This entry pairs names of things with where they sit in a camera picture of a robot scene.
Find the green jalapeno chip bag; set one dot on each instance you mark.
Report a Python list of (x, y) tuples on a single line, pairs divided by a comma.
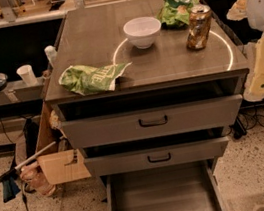
[(87, 80)]

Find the green chip bag at back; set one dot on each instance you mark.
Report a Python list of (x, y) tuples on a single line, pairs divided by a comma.
[(175, 13)]

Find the grey drawer cabinet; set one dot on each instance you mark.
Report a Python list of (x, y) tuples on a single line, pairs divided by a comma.
[(166, 74)]

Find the open bottom drawer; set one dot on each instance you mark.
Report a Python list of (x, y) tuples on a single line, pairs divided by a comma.
[(181, 187)]

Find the middle drawer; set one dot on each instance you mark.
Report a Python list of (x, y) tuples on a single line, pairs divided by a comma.
[(156, 157)]

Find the top drawer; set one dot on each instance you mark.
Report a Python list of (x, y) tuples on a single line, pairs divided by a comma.
[(148, 123)]

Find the crushed gold soda can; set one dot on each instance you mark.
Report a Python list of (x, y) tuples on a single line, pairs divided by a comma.
[(199, 27)]

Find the white bowl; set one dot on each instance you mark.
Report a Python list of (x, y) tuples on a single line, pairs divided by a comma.
[(142, 32)]

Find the white bottle beside cabinet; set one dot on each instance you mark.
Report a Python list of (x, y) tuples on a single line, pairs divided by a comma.
[(51, 54)]

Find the cardboard box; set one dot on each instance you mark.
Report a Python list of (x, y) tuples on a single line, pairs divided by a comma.
[(59, 162)]

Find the white paper cup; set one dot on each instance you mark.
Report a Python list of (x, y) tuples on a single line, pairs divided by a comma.
[(26, 73)]

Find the clear plastic bottle on floor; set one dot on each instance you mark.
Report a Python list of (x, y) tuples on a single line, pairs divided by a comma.
[(35, 178)]

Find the grabber tool with white shaft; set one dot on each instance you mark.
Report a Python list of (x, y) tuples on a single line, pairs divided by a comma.
[(31, 158)]

